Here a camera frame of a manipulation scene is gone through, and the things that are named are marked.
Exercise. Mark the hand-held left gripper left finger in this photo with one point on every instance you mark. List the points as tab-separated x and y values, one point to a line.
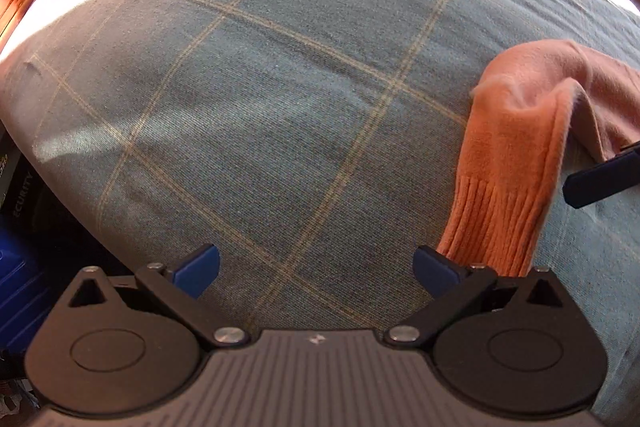
197	269

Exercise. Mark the orange knit sweater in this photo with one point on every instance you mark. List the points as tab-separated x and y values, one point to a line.
505	147

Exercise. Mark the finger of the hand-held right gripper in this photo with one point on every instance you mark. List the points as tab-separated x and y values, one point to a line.
595	181

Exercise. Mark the bed with blue plaid sheet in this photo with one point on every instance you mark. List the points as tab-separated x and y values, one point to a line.
250	107

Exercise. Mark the black cardboard box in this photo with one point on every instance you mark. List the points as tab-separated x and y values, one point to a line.
17	187

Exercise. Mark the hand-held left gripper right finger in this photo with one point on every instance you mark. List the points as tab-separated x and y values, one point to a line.
435	272

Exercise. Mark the blue suitcase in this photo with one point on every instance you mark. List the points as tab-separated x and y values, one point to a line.
20	287

